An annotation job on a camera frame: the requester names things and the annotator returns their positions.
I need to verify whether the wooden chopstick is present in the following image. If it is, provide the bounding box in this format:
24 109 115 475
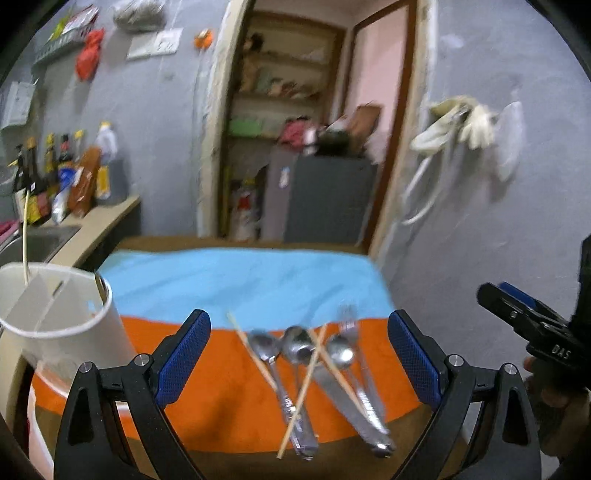
276 323 329 460
307 328 370 416
21 189 34 284
226 311 301 421

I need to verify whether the beige door frame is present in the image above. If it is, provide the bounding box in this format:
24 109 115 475
196 0 439 259

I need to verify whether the brown stuffed toy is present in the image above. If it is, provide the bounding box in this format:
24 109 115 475
240 34 267 91

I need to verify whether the grey plastic bag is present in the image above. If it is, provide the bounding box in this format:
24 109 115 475
113 0 165 32

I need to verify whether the white switch panel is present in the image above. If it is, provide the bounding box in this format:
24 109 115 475
127 28 184 61

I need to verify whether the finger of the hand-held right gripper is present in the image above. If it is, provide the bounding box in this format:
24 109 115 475
477 281 572 343

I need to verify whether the pink bag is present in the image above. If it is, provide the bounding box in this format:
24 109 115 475
279 119 317 148

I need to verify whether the metal spoon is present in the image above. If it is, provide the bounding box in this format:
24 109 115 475
281 325 320 460
249 332 308 457
325 335 391 437

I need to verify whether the beige kitchen counter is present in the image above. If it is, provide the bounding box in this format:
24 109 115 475
58 194 141 273

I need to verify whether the green box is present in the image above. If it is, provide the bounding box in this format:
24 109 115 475
228 117 273 138

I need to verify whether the blue and orange cloth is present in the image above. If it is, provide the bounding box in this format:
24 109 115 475
30 247 423 455

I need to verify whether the white utensil holder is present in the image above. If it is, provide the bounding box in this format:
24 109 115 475
0 262 139 407

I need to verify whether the white plastic bag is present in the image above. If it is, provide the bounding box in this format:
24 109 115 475
493 100 525 182

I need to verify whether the white hose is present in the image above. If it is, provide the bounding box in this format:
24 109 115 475
401 148 456 226

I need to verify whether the wooden shelf unit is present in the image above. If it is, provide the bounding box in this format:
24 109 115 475
222 14 347 241

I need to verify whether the grey cabinet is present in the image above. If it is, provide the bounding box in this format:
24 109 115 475
261 148 378 245

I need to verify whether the row of sauce bottles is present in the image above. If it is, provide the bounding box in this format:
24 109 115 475
9 121 120 227

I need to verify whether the steel sink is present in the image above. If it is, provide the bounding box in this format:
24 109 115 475
0 224 81 269

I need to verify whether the pink door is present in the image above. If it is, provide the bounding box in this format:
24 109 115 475
332 0 421 252

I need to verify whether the red plastic bag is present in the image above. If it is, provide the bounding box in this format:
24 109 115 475
75 28 106 82

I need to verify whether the cream rubber glove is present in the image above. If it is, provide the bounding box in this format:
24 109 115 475
457 104 499 150
410 95 472 153

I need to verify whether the person's right hand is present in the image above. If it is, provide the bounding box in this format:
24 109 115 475
524 358 591 461

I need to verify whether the brown snack packet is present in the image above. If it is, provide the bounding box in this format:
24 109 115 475
67 145 102 219

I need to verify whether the dark pot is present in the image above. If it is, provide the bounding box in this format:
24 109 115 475
316 129 352 156

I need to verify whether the metal fork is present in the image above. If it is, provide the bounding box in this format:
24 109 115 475
337 305 389 428

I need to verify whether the white electrical box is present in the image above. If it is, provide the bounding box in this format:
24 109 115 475
0 80 38 131

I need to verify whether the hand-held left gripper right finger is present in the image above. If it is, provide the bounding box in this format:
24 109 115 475
388 309 541 480

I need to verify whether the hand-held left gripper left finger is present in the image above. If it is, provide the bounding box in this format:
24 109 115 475
54 309 212 480

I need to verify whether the green wall rack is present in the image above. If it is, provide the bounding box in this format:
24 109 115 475
32 4 100 65

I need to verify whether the brown cutting board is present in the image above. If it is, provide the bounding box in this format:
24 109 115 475
346 105 383 162

